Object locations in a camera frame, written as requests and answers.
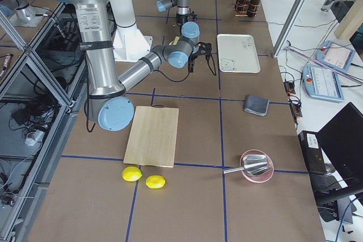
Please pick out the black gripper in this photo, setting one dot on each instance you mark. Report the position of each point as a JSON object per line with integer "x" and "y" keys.
{"x": 191, "y": 57}
{"x": 180, "y": 19}

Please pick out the cream bear tray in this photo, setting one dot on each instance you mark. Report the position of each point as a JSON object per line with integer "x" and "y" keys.
{"x": 237, "y": 54}

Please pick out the grey folded cloth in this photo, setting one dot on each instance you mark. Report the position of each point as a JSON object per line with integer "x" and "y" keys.
{"x": 256, "y": 105}

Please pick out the wooden cutting board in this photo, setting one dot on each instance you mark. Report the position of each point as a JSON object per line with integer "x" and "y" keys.
{"x": 152, "y": 138}

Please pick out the black power strip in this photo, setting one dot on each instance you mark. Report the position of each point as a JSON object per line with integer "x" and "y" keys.
{"x": 294, "y": 101}

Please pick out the metal scoop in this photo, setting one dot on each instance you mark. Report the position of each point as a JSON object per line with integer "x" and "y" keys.
{"x": 252, "y": 165}

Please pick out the whole yellow lemon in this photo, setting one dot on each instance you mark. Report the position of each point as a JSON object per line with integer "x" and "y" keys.
{"x": 131, "y": 174}

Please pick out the near blue teach pendant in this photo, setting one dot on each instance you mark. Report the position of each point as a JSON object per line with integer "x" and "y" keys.
{"x": 323, "y": 84}

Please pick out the blue teach pendant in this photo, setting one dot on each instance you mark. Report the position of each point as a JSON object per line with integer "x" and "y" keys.
{"x": 335, "y": 55}
{"x": 323, "y": 84}

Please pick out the pink bowl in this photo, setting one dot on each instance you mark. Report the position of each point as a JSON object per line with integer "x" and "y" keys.
{"x": 264, "y": 177}

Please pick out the far blue teach pendant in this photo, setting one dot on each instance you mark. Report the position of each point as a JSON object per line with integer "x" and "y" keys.
{"x": 335, "y": 55}

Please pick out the pink grabber stick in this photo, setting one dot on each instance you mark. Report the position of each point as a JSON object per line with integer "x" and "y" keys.
{"x": 343, "y": 74}

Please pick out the black box device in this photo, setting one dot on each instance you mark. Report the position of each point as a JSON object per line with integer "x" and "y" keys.
{"x": 312, "y": 152}

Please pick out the black laptop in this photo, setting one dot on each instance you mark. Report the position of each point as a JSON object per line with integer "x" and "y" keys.
{"x": 341, "y": 141}

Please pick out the white camera stand post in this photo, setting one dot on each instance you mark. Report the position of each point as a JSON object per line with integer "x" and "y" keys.
{"x": 129, "y": 43}

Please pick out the copper wire bottle rack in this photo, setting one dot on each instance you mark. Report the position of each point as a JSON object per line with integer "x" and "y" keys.
{"x": 246, "y": 8}

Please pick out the aluminium frame post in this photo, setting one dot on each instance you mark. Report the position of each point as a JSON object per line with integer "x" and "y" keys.
{"x": 289, "y": 23}

